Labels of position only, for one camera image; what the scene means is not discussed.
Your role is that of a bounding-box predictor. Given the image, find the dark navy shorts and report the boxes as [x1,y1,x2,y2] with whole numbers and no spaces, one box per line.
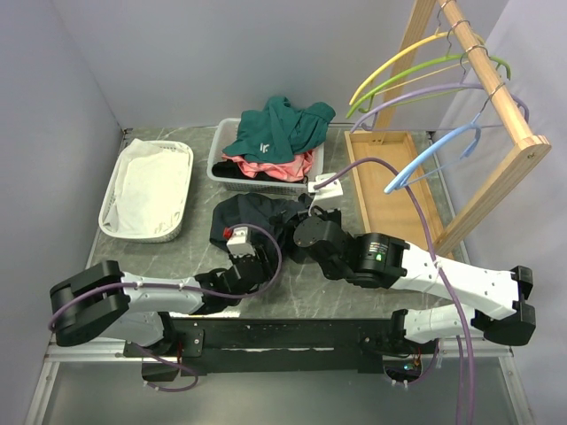
[209,193,312,263]

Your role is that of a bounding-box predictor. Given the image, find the blue hanger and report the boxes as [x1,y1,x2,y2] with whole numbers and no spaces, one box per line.
[384,114,502,194]

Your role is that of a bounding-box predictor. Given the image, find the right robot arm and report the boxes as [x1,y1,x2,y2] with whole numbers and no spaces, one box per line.
[293,215,536,353]

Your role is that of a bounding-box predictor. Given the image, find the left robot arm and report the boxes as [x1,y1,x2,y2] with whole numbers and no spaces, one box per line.
[49,246,281,356]

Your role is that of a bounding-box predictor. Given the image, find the wooden hanger rack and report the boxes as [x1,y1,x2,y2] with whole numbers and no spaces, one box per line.
[344,0,553,260]

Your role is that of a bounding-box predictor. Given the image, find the purple hanger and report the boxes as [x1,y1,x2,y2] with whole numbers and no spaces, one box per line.
[347,82,531,134]

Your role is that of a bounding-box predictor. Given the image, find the green hanger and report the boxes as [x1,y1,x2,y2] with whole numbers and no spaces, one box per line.
[346,54,512,118]

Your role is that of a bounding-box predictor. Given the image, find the pink garment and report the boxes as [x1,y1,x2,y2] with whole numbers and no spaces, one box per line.
[214,150,315,182]

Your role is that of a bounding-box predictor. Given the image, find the white laundry basket with clothes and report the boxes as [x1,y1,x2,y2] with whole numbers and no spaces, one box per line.
[207,119,322,195]

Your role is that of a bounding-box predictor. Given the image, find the teal garment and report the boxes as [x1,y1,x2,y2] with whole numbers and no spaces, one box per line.
[222,96,336,164]

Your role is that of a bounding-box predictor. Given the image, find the white cloth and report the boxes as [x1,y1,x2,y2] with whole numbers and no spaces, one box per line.
[102,138,192,236]

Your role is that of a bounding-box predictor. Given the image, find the white basket with cloth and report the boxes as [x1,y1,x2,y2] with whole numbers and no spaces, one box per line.
[97,139,195,243]

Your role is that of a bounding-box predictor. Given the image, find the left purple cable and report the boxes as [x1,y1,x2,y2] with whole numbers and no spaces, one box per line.
[47,223,284,394]

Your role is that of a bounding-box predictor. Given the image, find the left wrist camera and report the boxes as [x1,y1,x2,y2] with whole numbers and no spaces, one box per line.
[223,226,256,258]

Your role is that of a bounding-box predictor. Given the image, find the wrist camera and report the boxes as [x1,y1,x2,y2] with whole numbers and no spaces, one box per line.
[307,174,344,200]
[223,226,256,258]

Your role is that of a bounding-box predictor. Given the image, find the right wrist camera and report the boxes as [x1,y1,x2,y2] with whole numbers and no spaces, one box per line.
[307,174,344,200]

